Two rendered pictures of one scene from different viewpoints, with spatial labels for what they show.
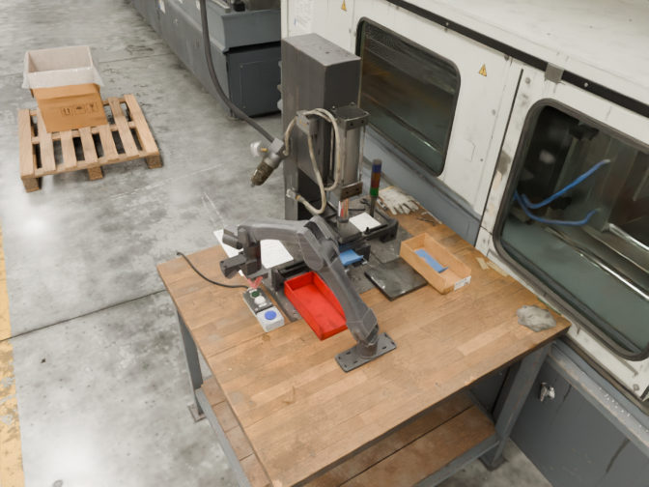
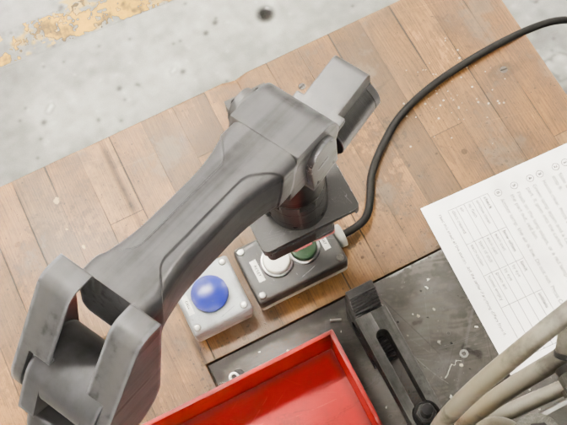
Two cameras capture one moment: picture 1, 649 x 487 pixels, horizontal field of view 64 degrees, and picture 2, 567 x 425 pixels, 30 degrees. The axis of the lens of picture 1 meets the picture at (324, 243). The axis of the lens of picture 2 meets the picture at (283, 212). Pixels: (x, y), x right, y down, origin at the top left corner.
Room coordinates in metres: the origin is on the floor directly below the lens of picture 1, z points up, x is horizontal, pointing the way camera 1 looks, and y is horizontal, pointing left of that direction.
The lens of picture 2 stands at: (1.36, -0.14, 2.00)
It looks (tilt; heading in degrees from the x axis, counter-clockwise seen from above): 68 degrees down; 107
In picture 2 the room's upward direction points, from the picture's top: 11 degrees counter-clockwise
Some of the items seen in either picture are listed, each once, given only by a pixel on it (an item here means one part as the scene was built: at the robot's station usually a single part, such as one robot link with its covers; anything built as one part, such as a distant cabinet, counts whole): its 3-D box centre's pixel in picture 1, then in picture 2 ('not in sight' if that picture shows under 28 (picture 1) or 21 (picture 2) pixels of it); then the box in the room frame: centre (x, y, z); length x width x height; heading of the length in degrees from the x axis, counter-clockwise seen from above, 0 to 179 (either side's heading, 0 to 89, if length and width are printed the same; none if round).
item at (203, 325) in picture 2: (270, 321); (213, 302); (1.17, 0.17, 0.90); 0.07 x 0.07 x 0.06; 33
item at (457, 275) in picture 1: (434, 262); not in sight; (1.47, -0.41, 0.93); 0.25 x 0.13 x 0.08; 33
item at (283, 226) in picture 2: (252, 262); (296, 195); (1.27, 0.23, 1.08); 0.10 x 0.07 x 0.07; 33
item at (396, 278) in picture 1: (396, 278); not in sight; (1.40, -0.27, 0.91); 0.17 x 0.16 x 0.02; 123
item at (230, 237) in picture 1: (239, 235); (311, 115); (1.28, 0.27, 1.18); 0.12 x 0.09 x 0.12; 61
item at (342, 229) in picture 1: (328, 207); not in sight; (1.53, -0.01, 1.12); 0.26 x 0.18 x 0.30; 33
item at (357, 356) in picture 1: (367, 344); not in sight; (1.06, -0.14, 0.94); 0.20 x 0.07 x 0.08; 123
